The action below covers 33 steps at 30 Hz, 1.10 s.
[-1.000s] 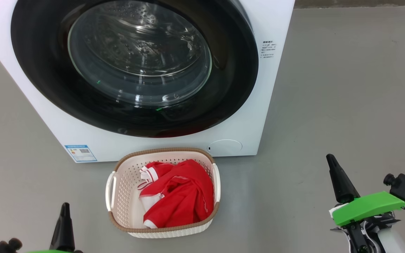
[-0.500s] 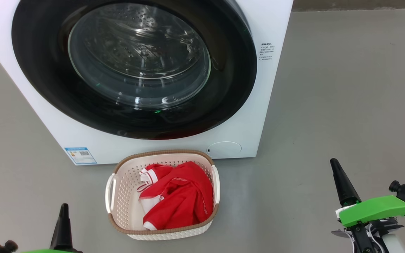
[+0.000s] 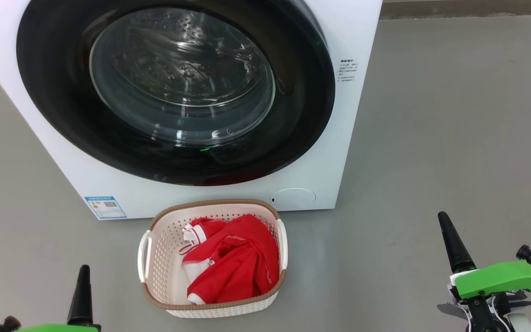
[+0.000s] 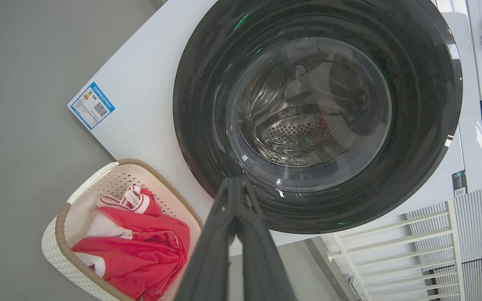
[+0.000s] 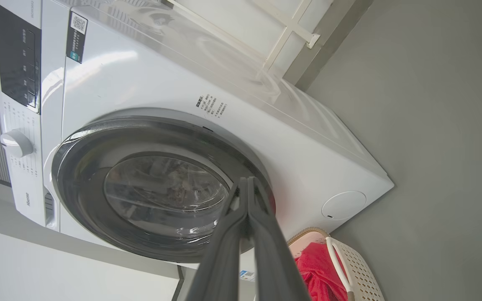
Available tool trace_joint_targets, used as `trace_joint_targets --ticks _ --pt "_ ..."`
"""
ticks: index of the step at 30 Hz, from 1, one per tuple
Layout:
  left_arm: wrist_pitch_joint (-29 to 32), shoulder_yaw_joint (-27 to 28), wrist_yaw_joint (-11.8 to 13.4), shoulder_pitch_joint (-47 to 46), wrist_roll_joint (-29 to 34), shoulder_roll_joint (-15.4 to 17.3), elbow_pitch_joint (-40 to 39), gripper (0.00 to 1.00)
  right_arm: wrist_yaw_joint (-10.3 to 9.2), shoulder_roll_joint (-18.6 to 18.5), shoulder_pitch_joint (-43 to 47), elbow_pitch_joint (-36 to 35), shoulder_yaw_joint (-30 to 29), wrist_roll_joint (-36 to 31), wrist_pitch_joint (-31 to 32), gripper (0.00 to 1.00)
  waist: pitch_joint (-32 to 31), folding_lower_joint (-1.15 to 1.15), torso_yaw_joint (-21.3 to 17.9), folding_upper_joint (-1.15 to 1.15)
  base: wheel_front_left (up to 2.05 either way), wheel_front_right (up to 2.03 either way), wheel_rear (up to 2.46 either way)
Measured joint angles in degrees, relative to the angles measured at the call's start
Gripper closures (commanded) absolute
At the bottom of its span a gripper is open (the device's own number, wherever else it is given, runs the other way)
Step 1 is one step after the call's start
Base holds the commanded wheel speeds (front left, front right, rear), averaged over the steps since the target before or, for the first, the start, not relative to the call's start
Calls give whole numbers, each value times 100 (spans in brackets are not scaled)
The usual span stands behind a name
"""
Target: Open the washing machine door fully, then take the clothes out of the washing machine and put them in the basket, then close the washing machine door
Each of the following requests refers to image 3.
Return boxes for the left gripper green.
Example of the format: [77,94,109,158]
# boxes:
[17,265,102,332]

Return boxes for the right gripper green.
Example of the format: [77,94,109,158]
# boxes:
[437,211,531,332]

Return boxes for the red garment with white trim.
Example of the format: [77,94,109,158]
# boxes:
[180,214,280,305]

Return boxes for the black round glass washer door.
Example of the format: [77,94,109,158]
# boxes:
[16,0,336,187]

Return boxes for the cream perforated laundry basket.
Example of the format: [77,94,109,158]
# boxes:
[137,199,288,319]

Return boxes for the white front-load washing machine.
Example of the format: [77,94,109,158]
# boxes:
[0,0,383,220]

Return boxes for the blue energy label sticker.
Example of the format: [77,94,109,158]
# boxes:
[84,196,127,220]

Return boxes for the round white filter cover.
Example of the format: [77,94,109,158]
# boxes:
[270,188,317,210]

